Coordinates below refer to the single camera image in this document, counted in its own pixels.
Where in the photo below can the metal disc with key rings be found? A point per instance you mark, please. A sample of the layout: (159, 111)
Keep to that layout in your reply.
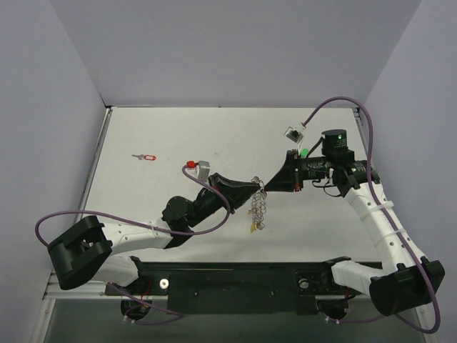
(258, 206)

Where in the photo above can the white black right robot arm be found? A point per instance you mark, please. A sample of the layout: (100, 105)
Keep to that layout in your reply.
(406, 279)

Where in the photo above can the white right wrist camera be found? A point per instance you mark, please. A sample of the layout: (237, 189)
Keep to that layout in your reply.
(295, 134)

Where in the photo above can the key with red tag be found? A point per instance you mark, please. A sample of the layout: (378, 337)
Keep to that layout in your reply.
(146, 157)

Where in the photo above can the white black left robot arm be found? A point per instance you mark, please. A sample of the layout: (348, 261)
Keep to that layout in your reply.
(91, 250)

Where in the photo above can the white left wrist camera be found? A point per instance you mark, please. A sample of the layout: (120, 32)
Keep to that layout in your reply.
(199, 170)

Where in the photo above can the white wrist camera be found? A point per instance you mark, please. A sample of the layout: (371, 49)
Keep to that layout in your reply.
(295, 134)
(199, 170)

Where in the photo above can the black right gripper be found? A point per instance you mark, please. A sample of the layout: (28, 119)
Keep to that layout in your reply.
(293, 171)

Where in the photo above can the key with green cap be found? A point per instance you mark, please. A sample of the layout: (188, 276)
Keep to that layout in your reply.
(304, 153)

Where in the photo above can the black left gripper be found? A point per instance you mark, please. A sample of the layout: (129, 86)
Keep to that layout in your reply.
(216, 187)

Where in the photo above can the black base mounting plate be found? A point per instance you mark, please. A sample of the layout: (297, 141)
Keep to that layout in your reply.
(240, 287)

